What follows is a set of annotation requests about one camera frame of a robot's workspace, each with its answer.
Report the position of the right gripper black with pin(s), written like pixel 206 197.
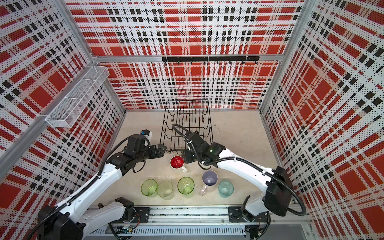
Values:
pixel 187 157

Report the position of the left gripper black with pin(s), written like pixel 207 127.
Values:
pixel 161 153

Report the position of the white mug red inside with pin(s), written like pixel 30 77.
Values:
pixel 177 163

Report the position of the green patterned glass cup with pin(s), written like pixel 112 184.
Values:
pixel 186 186

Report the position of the pink mug purple inside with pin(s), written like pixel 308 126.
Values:
pixel 209 179

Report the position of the black wire dish rack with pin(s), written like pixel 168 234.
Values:
pixel 194 115

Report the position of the teal textured glass cup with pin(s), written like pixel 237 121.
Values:
pixel 226 188

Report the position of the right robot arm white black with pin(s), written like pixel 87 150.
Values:
pixel 277 194

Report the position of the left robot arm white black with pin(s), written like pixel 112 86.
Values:
pixel 68 220

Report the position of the green glass cup leftmost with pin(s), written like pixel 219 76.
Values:
pixel 149 188

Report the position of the pale green glass cup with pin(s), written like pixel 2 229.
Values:
pixel 165 190

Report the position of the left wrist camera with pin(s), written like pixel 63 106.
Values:
pixel 148 134

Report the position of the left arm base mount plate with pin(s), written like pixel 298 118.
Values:
pixel 134 215

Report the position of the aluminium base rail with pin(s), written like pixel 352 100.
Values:
pixel 198 221

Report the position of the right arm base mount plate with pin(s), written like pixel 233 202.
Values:
pixel 238 215

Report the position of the black wall hook rail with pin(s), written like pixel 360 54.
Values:
pixel 211 59

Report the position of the white mesh wall basket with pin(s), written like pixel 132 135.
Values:
pixel 67 112

